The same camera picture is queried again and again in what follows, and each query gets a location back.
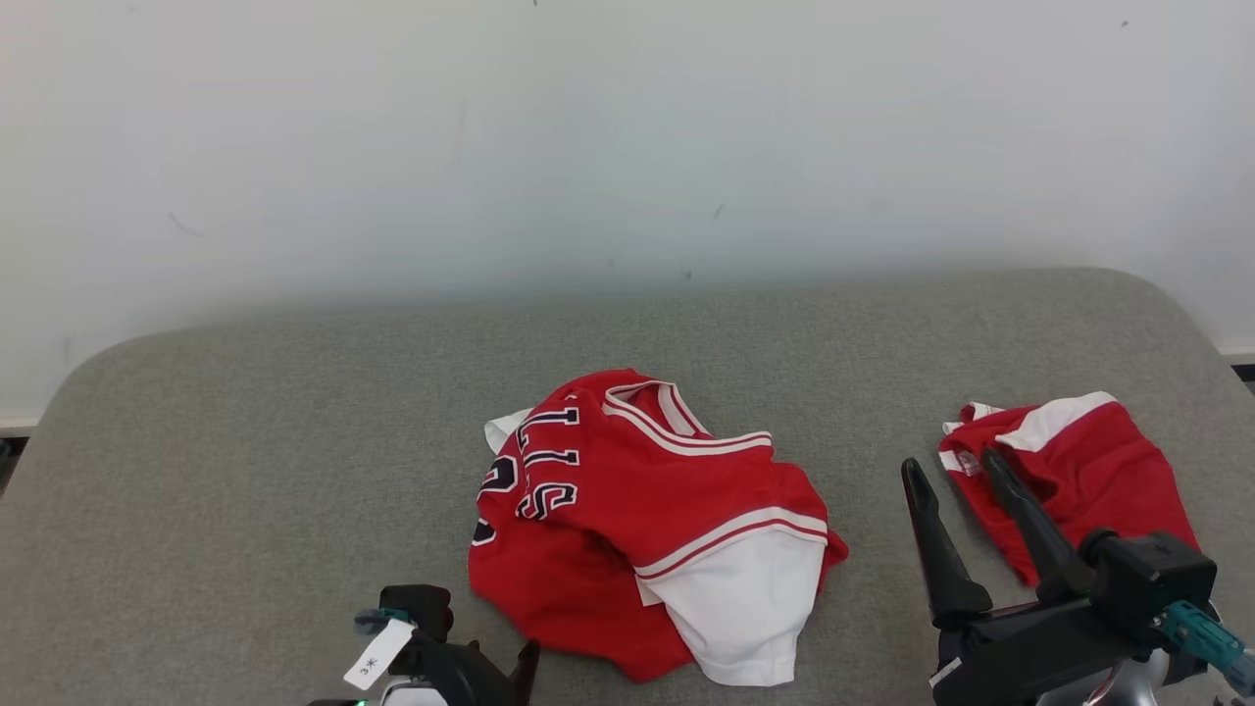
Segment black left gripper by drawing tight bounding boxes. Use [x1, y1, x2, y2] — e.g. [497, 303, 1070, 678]
[392, 637, 541, 706]

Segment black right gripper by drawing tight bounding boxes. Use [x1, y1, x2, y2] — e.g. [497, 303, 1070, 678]
[901, 448, 1205, 706]

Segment red shorts with white stripe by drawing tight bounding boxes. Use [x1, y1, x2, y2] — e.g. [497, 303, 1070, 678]
[937, 391, 1200, 588]

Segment red basketball jersey white sleeves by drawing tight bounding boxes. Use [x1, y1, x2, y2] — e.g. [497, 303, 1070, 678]
[467, 368, 850, 687]

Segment white paper tag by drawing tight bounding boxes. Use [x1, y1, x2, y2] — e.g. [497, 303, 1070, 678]
[343, 619, 416, 691]

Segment teal right camera connector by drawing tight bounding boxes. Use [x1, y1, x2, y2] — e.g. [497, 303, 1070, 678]
[1157, 600, 1255, 699]

